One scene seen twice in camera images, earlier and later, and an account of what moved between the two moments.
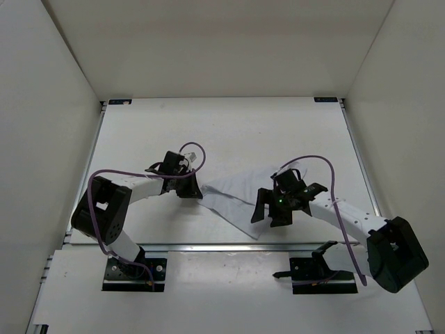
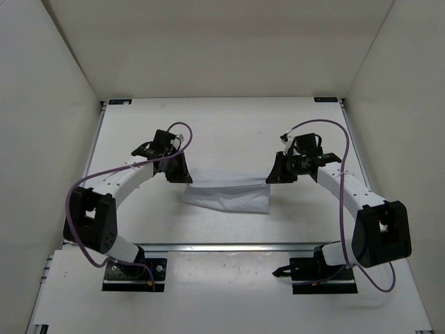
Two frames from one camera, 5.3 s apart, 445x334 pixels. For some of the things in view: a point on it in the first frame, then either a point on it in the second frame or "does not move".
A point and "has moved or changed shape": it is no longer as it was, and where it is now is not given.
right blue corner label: [325, 99] does not move
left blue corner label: [120, 101] does not move
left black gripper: [192, 191] -> [182, 175]
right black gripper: [264, 197] -> [279, 175]
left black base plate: [142, 275] does not move
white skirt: [235, 197] has moved or changed shape
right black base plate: [311, 275] does not move
